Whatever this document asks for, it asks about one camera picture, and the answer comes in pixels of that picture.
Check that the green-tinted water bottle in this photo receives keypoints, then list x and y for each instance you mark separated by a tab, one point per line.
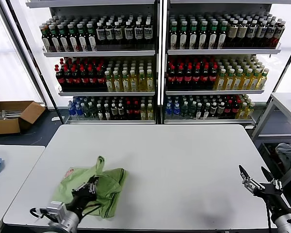
184	111
93	111
192	111
86	111

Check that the dark tea bottle green cap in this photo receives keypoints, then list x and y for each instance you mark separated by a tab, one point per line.
213	36
83	39
183	36
74	40
64	40
55	40
203	36
47	41
173	36
193	36
222	36
92	39

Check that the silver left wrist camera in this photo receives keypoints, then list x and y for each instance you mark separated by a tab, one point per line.
55	210

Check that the grey metal frame table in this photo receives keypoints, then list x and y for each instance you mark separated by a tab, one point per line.
288	99

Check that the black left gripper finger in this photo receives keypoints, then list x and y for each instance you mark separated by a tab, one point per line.
94	187
83	188

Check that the red-capped cola bottle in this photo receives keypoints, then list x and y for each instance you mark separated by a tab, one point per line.
180	77
236	109
68	80
171	77
205	77
229	109
76	80
60	80
129	111
197	77
214	77
188	77
85	80
101	80
92	80
136	111

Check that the grey blue clothes pile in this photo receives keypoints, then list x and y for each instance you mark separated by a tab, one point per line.
287	153

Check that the dark bottle beige label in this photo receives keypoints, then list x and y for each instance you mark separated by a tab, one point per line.
242	32
232	32

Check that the dark drink bottle white cap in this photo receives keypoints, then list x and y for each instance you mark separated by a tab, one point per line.
214	110
100	112
199	112
114	111
121	111
107	112
221	110
207	112

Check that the black metal frame pole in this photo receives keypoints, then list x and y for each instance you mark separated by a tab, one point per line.
282	72
35	60

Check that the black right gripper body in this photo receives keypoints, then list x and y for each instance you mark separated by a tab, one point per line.
272	199

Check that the grey metal parts bundle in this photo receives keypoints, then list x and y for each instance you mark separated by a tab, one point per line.
12	113

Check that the dark bottle white blue label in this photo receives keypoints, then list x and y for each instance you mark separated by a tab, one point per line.
109	33
270	32
279	32
148	32
118	33
129	33
252	32
261	32
101	34
138	33

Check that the yellow juice bottle white cap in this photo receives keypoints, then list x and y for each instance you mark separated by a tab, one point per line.
150	112
125	82
134	82
221	81
243	111
250	111
247	81
263	81
238	81
230	81
150	82
142	82
255	81
109	82
117	82
143	112

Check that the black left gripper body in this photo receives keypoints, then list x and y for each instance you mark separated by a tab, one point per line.
83	200

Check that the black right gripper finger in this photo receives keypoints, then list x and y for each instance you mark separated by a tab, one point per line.
275	183
249	183

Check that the blue drink bottle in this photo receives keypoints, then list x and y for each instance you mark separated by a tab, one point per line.
78	110
169	110
176	110
71	109

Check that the light green polo shirt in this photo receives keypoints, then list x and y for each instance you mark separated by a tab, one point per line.
111	184

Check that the open brown cardboard box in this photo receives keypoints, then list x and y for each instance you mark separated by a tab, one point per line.
4	126

